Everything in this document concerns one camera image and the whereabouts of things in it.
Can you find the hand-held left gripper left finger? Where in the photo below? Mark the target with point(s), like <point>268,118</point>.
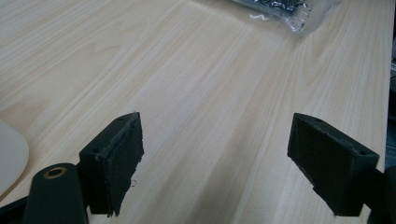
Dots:
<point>116,161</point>

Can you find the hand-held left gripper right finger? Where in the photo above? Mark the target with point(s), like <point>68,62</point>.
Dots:
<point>330,165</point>

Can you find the white round plate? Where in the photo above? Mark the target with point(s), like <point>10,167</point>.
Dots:
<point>11,155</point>

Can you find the clear plastic bag of black screws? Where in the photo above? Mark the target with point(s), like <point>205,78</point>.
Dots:
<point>285,11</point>

